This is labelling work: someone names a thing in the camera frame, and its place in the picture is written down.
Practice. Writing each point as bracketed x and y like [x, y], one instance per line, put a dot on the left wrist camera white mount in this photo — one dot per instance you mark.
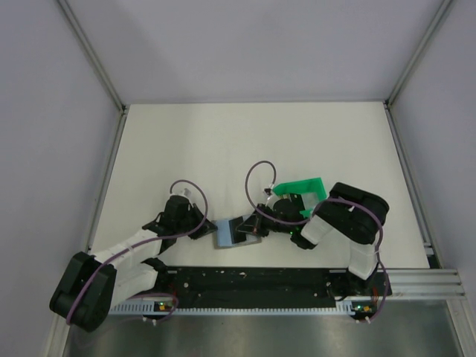
[186, 193]

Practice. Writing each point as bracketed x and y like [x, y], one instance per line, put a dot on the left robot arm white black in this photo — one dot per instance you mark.
[94, 283]

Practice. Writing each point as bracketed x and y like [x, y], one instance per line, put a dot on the silver VIP card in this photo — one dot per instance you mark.
[310, 200]

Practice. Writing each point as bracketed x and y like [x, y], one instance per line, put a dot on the aluminium frame post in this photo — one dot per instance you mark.
[90, 53]
[443, 10]

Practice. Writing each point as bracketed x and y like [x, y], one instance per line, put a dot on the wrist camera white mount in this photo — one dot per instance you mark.
[186, 193]
[269, 190]

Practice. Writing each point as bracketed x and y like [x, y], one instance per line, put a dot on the grey card holder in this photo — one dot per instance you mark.
[227, 236]

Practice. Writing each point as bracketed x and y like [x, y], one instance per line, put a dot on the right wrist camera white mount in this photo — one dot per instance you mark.
[269, 190]

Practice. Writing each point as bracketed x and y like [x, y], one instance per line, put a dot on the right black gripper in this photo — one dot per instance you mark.
[251, 225]

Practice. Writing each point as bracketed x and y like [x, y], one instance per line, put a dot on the right aluminium frame post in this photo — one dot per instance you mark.
[443, 10]

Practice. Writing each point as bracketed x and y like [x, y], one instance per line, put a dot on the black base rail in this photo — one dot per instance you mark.
[239, 287]

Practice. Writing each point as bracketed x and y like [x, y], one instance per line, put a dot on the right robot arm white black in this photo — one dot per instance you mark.
[308, 217]

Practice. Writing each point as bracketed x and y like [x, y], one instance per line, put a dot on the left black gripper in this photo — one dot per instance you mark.
[207, 227]

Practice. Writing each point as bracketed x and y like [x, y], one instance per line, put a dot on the white slotted cable duct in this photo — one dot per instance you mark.
[155, 308]

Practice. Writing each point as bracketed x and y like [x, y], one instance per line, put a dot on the green plastic bin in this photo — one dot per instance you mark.
[292, 191]

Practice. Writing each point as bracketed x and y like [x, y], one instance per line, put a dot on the left aluminium frame post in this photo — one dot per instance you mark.
[90, 53]

